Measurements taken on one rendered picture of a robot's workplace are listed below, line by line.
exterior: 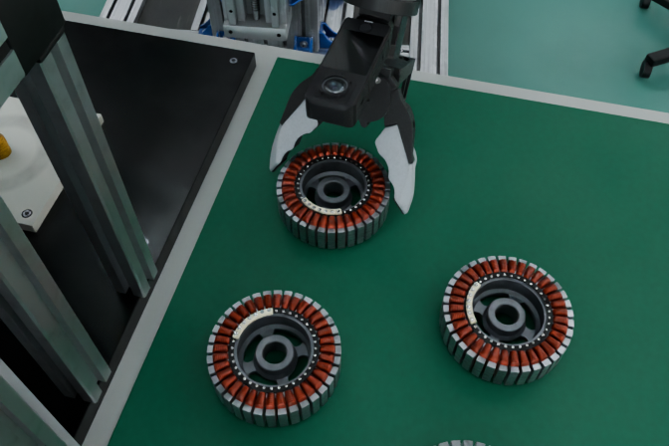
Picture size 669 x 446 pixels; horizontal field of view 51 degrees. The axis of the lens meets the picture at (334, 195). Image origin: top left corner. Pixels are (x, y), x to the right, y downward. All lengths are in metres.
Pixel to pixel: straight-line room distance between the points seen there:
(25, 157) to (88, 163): 0.27
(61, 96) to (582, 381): 0.47
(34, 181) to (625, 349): 0.58
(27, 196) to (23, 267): 0.27
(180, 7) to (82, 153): 1.38
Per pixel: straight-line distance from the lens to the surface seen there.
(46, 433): 0.53
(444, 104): 0.82
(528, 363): 0.61
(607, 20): 2.26
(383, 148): 0.67
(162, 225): 0.70
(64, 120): 0.48
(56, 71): 0.46
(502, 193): 0.74
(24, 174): 0.76
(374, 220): 0.67
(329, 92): 0.58
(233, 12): 1.51
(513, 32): 2.13
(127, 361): 0.66
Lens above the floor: 1.33
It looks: 53 degrees down
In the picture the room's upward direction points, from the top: straight up
